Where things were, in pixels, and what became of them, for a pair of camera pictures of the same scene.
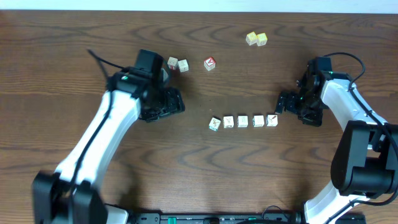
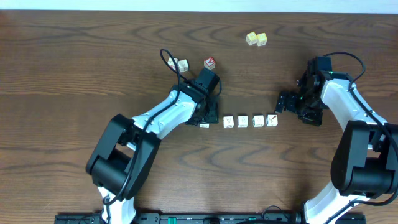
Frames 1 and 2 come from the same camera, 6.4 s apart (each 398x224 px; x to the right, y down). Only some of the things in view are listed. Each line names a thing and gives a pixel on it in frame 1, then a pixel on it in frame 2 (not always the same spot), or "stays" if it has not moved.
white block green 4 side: [214, 124] to [204, 125]
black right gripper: [314, 119] stays
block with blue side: [272, 120] stays
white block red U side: [242, 121] stays
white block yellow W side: [228, 122] stays
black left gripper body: [170, 104] to [210, 114]
